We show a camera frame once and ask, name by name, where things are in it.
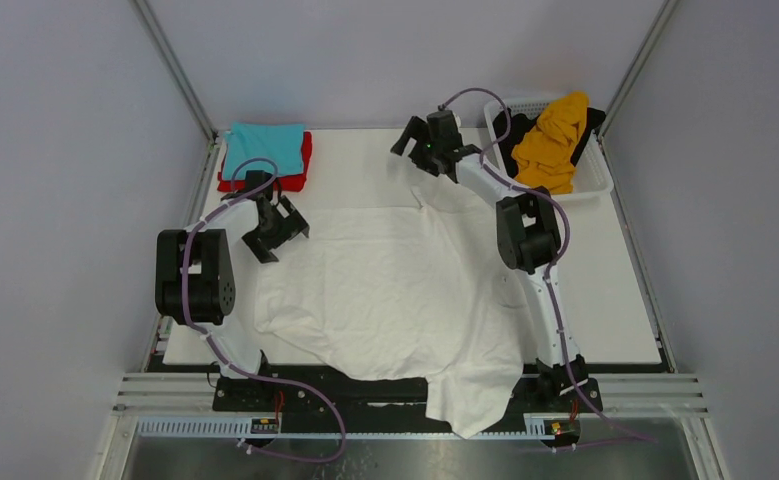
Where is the yellow t shirt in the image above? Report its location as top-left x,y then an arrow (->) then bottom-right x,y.
511,91 -> 589,195

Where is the white t shirt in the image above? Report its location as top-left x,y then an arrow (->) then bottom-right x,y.
253,184 -> 529,439

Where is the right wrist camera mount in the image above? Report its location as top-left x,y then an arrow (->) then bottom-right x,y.
436,107 -> 462,130

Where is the folded red t shirt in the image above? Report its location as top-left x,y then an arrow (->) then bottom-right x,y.
216,131 -> 313,193

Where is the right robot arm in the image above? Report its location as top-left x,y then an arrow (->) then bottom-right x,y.
391,110 -> 589,412

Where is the left metal frame post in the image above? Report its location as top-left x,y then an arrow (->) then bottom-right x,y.
129,0 -> 217,141

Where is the black t shirt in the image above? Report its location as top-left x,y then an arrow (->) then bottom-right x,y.
493,93 -> 606,194

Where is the white plastic basket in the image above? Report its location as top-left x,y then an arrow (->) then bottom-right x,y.
483,95 -> 614,203

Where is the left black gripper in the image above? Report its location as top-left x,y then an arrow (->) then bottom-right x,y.
242,197 -> 307,263

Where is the white slotted cable duct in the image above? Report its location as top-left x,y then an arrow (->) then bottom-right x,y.
137,415 -> 580,444

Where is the right metal frame post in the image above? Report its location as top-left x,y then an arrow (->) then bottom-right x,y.
598,0 -> 680,139

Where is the metal frame post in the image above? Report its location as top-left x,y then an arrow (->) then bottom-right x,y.
129,0 -> 217,141
598,0 -> 680,139

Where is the folded cyan t shirt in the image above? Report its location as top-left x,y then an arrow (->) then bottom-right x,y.
221,122 -> 306,181

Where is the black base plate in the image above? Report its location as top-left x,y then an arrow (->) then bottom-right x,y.
212,362 -> 603,435

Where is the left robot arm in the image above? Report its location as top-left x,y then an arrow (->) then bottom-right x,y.
154,171 -> 309,411

